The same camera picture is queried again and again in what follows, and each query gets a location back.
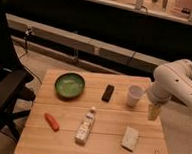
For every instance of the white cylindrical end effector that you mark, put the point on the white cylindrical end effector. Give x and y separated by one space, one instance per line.
153 112

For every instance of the black eraser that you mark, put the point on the black eraser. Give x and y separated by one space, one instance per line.
108 93

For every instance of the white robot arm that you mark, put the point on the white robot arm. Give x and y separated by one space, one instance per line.
171 79

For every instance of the white paper cup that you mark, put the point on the white paper cup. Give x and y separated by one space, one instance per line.
134 95

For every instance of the white sponge block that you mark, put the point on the white sponge block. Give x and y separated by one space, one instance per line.
130 138

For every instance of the white tube bottle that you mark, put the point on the white tube bottle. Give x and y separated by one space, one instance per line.
86 124

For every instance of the wooden table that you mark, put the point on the wooden table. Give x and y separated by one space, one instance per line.
111 119

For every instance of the green bowl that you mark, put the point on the green bowl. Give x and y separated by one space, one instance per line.
69 85

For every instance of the orange carrot toy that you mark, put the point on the orange carrot toy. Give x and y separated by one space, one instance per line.
52 122

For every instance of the black office chair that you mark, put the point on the black office chair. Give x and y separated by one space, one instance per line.
13 80

